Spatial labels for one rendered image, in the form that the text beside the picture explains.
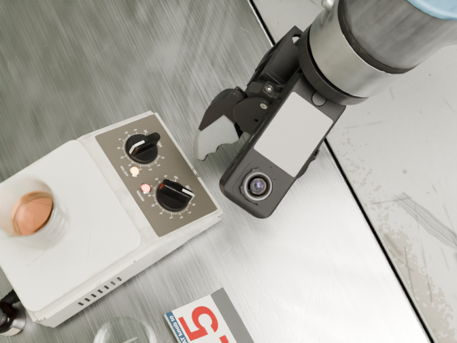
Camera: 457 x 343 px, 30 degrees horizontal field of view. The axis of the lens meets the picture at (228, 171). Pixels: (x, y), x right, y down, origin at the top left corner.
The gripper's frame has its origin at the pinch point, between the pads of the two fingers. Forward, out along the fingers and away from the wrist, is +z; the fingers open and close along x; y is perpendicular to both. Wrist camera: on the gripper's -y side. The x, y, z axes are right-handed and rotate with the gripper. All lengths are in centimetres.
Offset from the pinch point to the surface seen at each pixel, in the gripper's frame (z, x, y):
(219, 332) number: 6.6, -9.6, -10.1
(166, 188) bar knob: 2.5, 2.8, -3.4
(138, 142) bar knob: 3.0, 7.3, -0.9
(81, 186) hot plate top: 4.2, 9.1, -7.5
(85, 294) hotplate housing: 7.4, 3.1, -14.4
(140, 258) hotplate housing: 4.5, 1.0, -9.7
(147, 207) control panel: 3.9, 3.1, -5.5
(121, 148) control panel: 4.9, 8.2, -1.4
